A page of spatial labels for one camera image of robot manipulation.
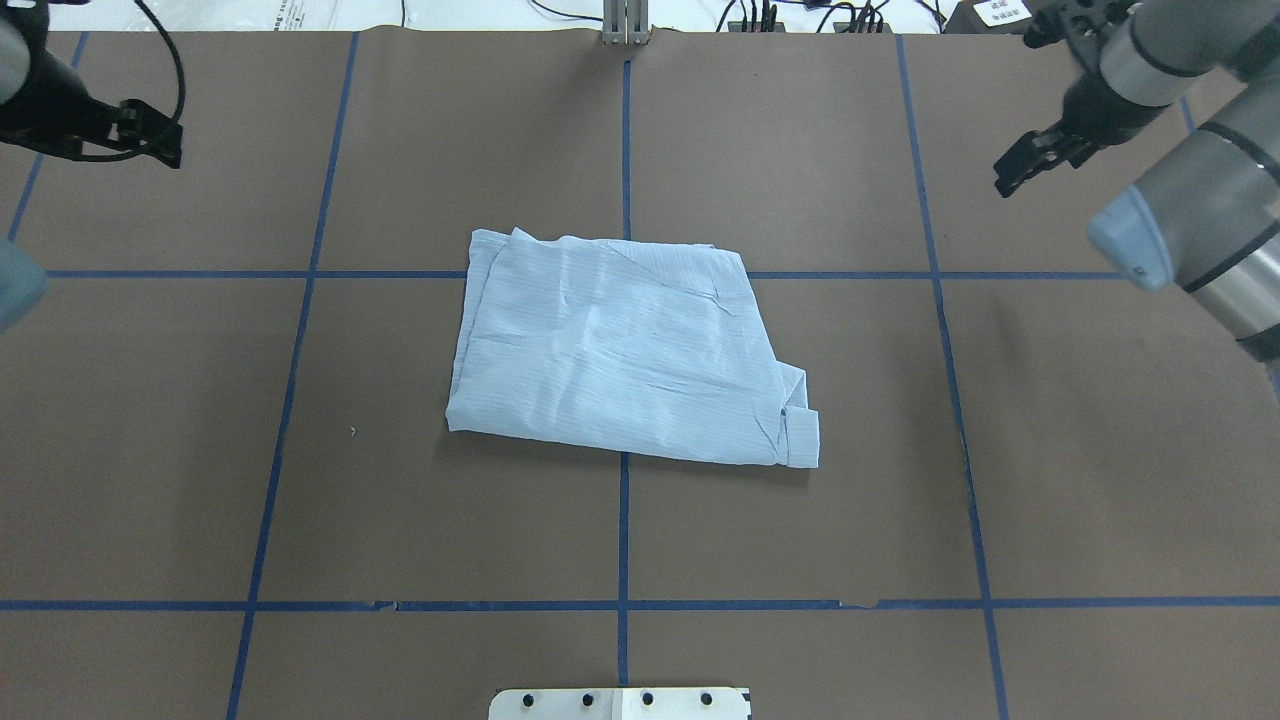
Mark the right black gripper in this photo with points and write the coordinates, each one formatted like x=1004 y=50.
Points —
x=1092 y=110

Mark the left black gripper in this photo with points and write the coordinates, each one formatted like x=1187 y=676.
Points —
x=52 y=112

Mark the light blue button-up shirt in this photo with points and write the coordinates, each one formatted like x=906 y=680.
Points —
x=656 y=349

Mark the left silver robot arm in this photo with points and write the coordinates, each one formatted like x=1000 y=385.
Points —
x=23 y=281

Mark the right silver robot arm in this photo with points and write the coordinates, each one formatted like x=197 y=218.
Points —
x=1204 y=217

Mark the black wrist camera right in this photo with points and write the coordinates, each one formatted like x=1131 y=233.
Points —
x=1080 y=23

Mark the aluminium frame post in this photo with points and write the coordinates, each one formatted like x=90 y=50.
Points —
x=626 y=22

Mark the white pedestal column with base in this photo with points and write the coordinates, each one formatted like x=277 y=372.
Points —
x=677 y=702

